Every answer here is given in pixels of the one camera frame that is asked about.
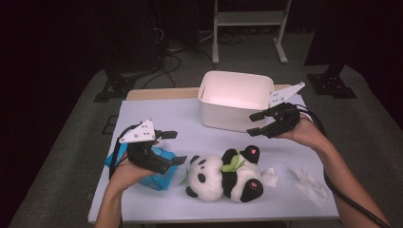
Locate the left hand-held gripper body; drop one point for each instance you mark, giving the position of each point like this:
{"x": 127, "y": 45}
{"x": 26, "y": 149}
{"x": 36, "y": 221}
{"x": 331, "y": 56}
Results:
{"x": 145, "y": 155}

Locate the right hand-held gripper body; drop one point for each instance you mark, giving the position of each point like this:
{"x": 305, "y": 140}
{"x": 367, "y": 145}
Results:
{"x": 283, "y": 118}

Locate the blue wet wipes packet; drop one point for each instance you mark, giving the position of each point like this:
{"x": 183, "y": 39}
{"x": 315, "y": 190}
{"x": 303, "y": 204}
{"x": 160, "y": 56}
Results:
{"x": 158, "y": 180}

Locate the panda plush toy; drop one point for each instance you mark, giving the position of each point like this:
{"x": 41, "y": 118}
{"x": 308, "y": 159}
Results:
{"x": 209, "y": 180}

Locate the white wet wipe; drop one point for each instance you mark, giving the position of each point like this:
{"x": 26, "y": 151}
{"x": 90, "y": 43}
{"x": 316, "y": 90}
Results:
{"x": 310, "y": 186}

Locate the person's right hand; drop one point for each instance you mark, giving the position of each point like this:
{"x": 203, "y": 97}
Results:
{"x": 305, "y": 134}

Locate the person's left hand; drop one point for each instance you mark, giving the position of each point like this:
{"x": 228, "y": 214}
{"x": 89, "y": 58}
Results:
{"x": 126, "y": 175}

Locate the white plastic storage bin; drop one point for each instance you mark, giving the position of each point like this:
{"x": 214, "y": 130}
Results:
{"x": 236, "y": 104}

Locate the black stand base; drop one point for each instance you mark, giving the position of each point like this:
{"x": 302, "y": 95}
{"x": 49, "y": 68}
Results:
{"x": 331, "y": 84}
{"x": 115, "y": 85}

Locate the white metal stand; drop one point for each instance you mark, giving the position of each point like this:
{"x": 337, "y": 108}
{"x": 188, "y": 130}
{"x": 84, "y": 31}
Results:
{"x": 248, "y": 18}

